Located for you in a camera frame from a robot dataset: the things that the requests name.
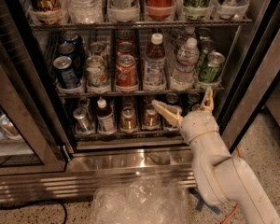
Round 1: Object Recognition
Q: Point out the red cola can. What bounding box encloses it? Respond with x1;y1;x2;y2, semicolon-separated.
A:
116;30;133;44
117;42;135;56
116;55;138;92

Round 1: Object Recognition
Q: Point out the dark bottle top shelf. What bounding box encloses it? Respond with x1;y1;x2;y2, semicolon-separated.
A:
212;0;248;21

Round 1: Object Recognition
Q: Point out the brown tea bottle white cap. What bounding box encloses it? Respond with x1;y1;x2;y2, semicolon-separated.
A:
143;33;166;91

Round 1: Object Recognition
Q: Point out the silver can bottom shelf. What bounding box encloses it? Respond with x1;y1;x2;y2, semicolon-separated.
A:
73;107;92;132

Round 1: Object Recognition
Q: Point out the orange can shelf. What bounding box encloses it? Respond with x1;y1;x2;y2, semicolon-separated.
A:
120;106;137;133
143;104;160;130

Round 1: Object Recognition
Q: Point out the rear red cola can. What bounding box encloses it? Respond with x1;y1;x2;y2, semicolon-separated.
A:
116;30;133;44

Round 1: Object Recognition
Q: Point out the front orange can bottom shelf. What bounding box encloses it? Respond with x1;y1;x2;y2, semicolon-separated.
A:
120;106;137;133

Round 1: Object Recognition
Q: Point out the green can bottom shelf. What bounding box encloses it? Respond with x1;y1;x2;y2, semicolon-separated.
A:
191;104;200;111

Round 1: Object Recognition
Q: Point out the middle green soda can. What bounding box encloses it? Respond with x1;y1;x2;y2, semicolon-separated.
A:
195;39;216;71

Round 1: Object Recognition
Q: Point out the front red cola can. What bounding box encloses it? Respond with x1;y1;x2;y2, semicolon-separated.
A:
116;55;138;92

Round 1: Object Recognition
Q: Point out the front blue soda can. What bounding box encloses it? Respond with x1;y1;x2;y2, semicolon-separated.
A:
53;56;80;89

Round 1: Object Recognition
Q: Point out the clear plastic bin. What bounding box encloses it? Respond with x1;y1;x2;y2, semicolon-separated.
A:
91;176;192;224

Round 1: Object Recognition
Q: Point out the red cola bottle top shelf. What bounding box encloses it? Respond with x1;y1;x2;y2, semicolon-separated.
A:
146;0;172;20

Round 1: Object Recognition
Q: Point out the blue tape cross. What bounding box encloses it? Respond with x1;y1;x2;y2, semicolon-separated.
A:
189;189;220;215

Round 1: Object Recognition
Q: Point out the black cable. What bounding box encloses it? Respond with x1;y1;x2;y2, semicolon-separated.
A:
0;199;68;224

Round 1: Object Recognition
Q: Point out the blue soda can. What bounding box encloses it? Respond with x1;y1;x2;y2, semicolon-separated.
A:
62;31;84;54
53;56;80;89
58;43;83;78

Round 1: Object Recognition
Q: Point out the clear bottle top shelf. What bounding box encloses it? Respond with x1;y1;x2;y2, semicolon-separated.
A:
68;0;102;24

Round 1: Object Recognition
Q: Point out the small tea bottle bottom shelf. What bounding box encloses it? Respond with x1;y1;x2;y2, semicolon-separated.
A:
96;98;116;133

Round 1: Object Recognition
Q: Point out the middle red cola can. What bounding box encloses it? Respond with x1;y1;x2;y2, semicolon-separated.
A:
117;42;135;56

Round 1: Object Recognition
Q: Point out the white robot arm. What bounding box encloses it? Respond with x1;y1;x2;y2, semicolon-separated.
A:
152;88;280;224

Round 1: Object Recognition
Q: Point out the white green soda can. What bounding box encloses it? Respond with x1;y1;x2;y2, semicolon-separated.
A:
89;42;107;60
86;55;110;94

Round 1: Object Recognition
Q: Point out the green bottle top shelf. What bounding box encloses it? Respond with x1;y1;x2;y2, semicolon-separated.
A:
183;0;210;20

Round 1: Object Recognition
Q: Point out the clear water bottle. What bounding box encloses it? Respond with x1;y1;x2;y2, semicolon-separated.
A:
171;37;200;91
175;26;196;49

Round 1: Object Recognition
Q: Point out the front white green soda can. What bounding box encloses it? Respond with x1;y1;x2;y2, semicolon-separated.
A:
86;55;110;94

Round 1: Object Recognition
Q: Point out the stainless steel fridge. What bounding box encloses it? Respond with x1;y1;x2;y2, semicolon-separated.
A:
0;0;280;203

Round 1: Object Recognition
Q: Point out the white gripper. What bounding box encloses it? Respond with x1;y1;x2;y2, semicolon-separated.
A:
151;86;218;144

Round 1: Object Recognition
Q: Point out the middle blue soda can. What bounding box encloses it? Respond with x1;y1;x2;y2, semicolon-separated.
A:
58;43;83;78

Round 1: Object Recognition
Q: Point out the rear white green soda can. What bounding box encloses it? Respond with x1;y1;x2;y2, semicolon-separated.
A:
89;42;107;60

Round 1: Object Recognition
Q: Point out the rear blue soda can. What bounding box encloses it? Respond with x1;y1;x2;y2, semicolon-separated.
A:
62;31;84;54

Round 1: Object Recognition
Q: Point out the glass fridge door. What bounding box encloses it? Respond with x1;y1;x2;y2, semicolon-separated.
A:
0;25;66;176

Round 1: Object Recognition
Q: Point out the white label bottle top shelf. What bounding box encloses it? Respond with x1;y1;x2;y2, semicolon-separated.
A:
107;0;139;22

